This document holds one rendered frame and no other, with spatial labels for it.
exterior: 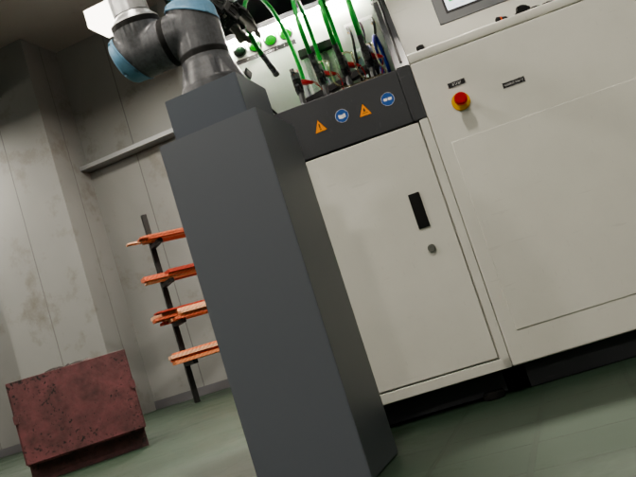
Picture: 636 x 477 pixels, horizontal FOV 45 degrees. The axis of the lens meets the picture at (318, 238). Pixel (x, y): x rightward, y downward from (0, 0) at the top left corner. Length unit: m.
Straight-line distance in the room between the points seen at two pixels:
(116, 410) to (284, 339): 3.12
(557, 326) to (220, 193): 0.99
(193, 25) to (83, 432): 3.21
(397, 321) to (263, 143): 0.75
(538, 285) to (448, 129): 0.49
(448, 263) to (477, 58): 0.57
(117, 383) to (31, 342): 6.96
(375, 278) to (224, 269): 0.63
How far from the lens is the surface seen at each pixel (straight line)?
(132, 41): 1.88
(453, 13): 2.55
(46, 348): 11.43
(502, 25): 2.27
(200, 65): 1.79
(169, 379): 11.38
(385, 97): 2.23
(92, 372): 4.67
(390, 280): 2.16
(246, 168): 1.64
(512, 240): 2.16
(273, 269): 1.61
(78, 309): 11.09
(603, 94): 2.24
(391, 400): 2.18
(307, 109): 2.26
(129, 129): 11.74
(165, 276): 8.85
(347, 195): 2.19
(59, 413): 4.67
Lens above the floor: 0.31
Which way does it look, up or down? 7 degrees up
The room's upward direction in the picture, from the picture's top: 18 degrees counter-clockwise
